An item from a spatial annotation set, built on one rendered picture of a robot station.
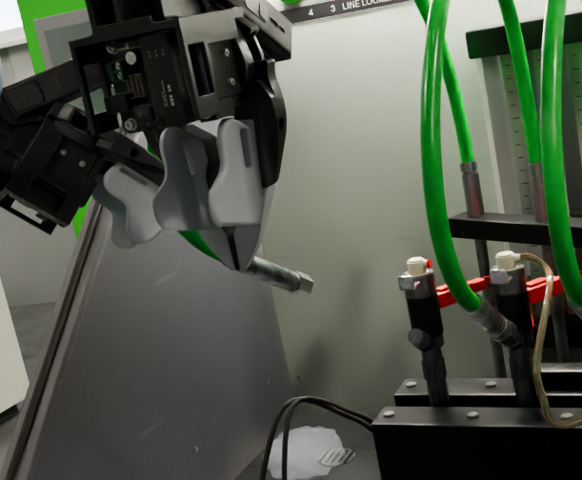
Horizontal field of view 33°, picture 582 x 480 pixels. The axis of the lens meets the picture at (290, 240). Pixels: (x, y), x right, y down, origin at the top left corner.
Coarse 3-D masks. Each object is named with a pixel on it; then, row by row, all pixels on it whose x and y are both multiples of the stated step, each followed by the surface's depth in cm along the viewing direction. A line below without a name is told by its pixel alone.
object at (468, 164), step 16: (416, 0) 95; (448, 48) 98; (448, 64) 98; (448, 80) 99; (448, 96) 100; (464, 112) 100; (464, 128) 100; (464, 144) 101; (160, 160) 76; (464, 160) 101; (192, 240) 79
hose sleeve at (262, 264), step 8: (256, 256) 83; (224, 264) 81; (256, 264) 82; (264, 264) 83; (272, 264) 84; (240, 272) 83; (248, 272) 82; (256, 272) 83; (264, 272) 83; (272, 272) 84; (280, 272) 84; (288, 272) 85; (264, 280) 84; (272, 280) 84; (280, 280) 84; (288, 280) 85; (296, 280) 86; (280, 288) 85; (288, 288) 85
